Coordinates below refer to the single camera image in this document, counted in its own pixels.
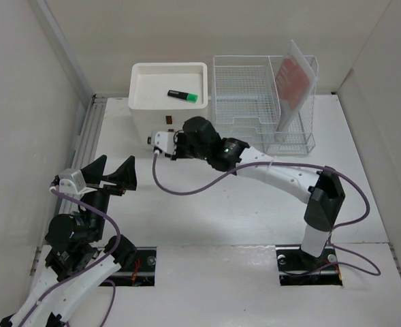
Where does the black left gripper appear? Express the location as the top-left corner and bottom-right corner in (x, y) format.
(82, 154), (136, 240)

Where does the green cap black highlighter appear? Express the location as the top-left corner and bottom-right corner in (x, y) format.
(167, 90), (198, 103)

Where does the white three-drawer storage box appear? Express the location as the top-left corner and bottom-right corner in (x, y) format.
(128, 62), (208, 150)

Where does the red booklet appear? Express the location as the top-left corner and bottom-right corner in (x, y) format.
(275, 40), (318, 133)

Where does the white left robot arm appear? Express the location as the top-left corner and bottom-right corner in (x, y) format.
(0, 155), (138, 326)

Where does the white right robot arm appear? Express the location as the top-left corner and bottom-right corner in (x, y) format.
(163, 116), (345, 268)

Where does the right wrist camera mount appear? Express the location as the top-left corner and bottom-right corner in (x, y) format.
(147, 131), (176, 157)

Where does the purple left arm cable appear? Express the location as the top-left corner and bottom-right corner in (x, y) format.
(19, 182), (122, 327)

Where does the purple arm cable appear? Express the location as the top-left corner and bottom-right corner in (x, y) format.
(19, 182), (122, 327)
(151, 149), (381, 277)

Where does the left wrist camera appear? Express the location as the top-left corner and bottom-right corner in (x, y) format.
(50, 168), (96, 196)

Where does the aluminium frame rail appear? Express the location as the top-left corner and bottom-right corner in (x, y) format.
(33, 0), (106, 246)

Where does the white wire mesh organizer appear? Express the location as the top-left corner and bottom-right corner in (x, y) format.
(211, 55), (315, 156)

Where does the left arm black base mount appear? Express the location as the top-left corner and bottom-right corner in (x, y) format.
(109, 247), (157, 287)

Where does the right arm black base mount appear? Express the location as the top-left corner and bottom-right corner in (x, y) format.
(276, 245), (342, 286)

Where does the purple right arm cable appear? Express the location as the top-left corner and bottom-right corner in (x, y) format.
(151, 149), (381, 277)

